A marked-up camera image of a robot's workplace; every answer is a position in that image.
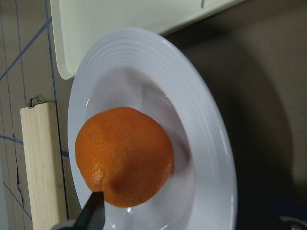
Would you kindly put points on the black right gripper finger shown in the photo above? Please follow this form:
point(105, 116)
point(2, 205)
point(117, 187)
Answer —
point(92, 217)

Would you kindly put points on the orange fruit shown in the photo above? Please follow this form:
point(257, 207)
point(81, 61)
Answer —
point(125, 154)

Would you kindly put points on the white round plate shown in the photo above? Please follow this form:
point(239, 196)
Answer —
point(140, 69)

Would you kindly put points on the cream tray with bear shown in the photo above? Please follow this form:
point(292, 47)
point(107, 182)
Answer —
point(78, 24)

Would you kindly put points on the wooden cutting board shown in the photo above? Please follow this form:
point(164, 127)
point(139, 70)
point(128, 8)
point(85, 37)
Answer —
point(43, 164)

